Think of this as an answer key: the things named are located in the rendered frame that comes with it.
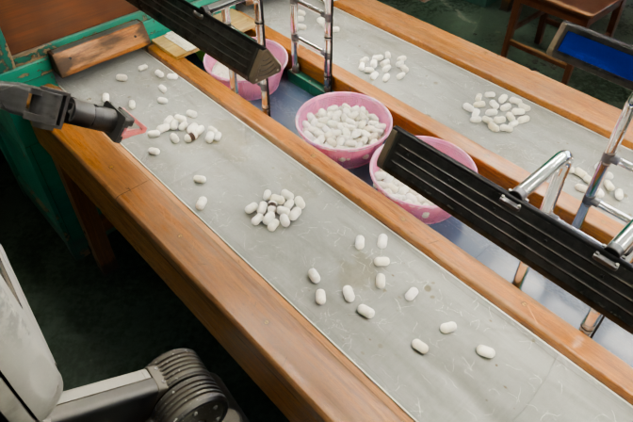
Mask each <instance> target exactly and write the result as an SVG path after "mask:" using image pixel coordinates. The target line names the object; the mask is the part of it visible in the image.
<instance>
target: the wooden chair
mask: <svg viewBox="0 0 633 422"><path fill-rule="evenodd" d="M625 2H626V0H514V1H513V5H512V9H511V16H510V19H509V23H508V27H507V31H506V35H505V39H504V42H503V46H502V50H501V54H500V55H501V56H502V57H504V58H507V55H508V52H509V49H510V46H513V47H515V48H518V49H520V50H522V51H524V52H527V53H529V54H531V55H534V56H536V57H538V58H541V59H543V60H545V61H547V62H550V63H552V64H554V65H557V66H559V67H561V68H563V69H565V71H564V74H563V77H562V80H561V83H562V84H564V85H566V86H567V85H568V83H569V80H570V77H571V75H572V72H573V69H574V67H575V66H573V65H570V64H568V63H566V62H563V61H561V60H559V59H556V58H554V57H551V56H549V55H547V54H546V53H543V52H541V51H539V50H536V49H534V48H532V47H529V46H527V45H525V44H523V43H521V42H519V41H515V40H513V39H512V38H513V35H514V32H515V30H516V29H518V28H519V27H521V26H523V25H525V24H527V23H529V22H531V21H532V20H534V19H536V18H538V17H539V16H540V20H539V23H538V27H537V32H536V36H535V40H534V43H537V44H540V43H542V40H543V37H544V31H545V27H546V24H551V25H553V26H555V27H557V28H559V27H560V25H561V22H559V21H556V20H554V19H551V18H548V16H549V14H551V15H553V16H556V17H558V18H561V19H562V20H566V21H569V22H571V23H574V24H578V25H581V26H584V27H586V28H589V27H590V25H591V24H593V23H594V22H596V21H598V20H599V19H601V18H602V17H604V16H605V15H607V14H609V13H610V12H612V14H611V17H610V20H609V24H608V27H607V30H606V33H605V34H604V35H606V36H609V37H611V38H613V36H614V33H615V30H616V27H617V25H618V23H619V20H620V18H621V15H622V12H623V9H624V7H625ZM523 5H527V6H529V7H532V8H536V9H538V11H536V12H535V13H533V14H531V15H529V16H528V17H527V18H525V19H523V20H522V21H520V22H518V20H519V17H520V14H521V11H522V8H523Z"/></svg>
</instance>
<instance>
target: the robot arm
mask: <svg viewBox="0 0 633 422"><path fill-rule="evenodd" d="M29 93H32V97H31V101H30V105H29V109H27V108H25V106H26V102H27V98H28V95H29ZM111 103H112V102H110V101H105V103H104V105H103V106H101V105H96V104H92V103H88V102H85V101H81V100H77V99H76V98H74V97H72V96H71V94H70V93H69V92H67V91H64V90H62V89H54V88H50V87H45V86H43V85H41V87H40V88H39V87H36V86H32V85H31V86H30V85H27V84H24V83H20V82H7V81H0V108H1V109H3V110H6V111H7V112H8V113H10V114H14V115H18V116H22V117H23V119H26V120H30V121H32V126H34V127H37V128H40V129H45V130H50V131H53V130H54V128H56V129H62V126H63V123H67V124H71V125H76V126H80V127H84V128H88V129H92V130H96V131H101V132H104V133H105V134H106V135H107V136H108V137H109V138H110V139H111V140H112V141H113V142H115V143H121V141H122V140H123V139H126V138H130V137H132V136H135V135H139V134H143V133H146V130H147V127H146V126H145V125H144V124H143V123H141V122H140V121H139V120H138V119H136V118H135V117H134V116H133V115H132V114H130V113H129V112H128V111H127V110H126V109H125V108H123V107H120V106H119V108H116V107H115V106H114V105H112V104H111ZM133 123H135V124H137V125H138V126H139V129H127V128H128V126H131V127H132V126H133Z"/></svg>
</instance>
